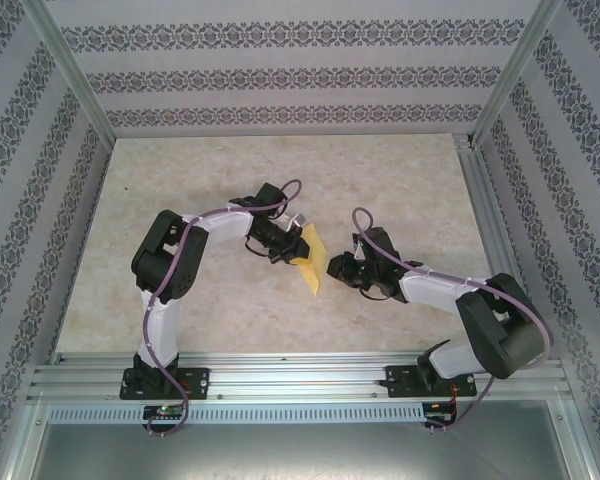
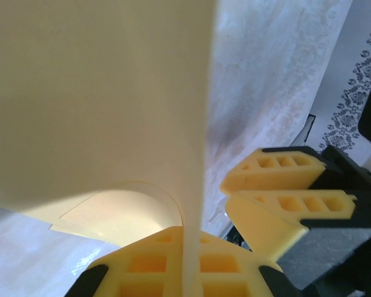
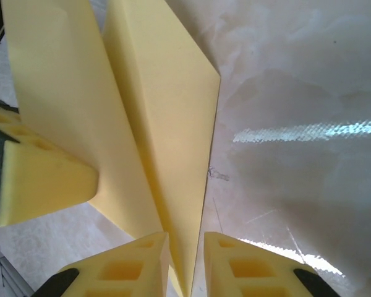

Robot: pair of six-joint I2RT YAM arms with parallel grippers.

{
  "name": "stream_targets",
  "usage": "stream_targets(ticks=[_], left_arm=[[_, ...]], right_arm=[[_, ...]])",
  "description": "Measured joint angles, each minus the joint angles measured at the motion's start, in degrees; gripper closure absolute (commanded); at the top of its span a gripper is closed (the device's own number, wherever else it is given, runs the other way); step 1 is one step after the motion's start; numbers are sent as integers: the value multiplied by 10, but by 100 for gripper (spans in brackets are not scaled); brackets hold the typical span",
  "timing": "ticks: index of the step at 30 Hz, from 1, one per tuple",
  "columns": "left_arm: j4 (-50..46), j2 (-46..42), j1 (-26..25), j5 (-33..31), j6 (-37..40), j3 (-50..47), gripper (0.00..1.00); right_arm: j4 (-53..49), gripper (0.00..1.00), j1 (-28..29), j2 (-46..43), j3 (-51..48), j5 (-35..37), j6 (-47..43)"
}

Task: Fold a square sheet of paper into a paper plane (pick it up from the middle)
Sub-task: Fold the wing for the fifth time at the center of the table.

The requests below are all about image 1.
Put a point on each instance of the long aluminium mounting rail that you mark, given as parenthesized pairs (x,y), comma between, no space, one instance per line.
(300,372)

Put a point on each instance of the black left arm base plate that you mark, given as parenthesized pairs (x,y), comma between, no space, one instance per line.
(200,375)

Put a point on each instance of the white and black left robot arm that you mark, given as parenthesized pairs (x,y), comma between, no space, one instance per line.
(230,225)

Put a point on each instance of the yellow paper sheet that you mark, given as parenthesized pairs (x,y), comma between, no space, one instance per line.
(315,270)

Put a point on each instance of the small controller circuit board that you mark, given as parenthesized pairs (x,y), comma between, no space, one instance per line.
(437,407)
(165,411)

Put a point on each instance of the aluminium frame post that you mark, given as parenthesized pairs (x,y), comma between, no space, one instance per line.
(517,70)
(580,440)
(22,440)
(70,70)

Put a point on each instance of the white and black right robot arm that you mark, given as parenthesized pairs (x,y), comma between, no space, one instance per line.
(430,295)

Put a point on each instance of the grey sheet metal panel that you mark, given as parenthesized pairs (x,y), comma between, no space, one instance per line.
(300,452)

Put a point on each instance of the aluminium side frame rail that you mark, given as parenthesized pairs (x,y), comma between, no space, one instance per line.
(480,200)

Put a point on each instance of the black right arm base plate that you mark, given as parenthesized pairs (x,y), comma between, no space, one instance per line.
(397,382)

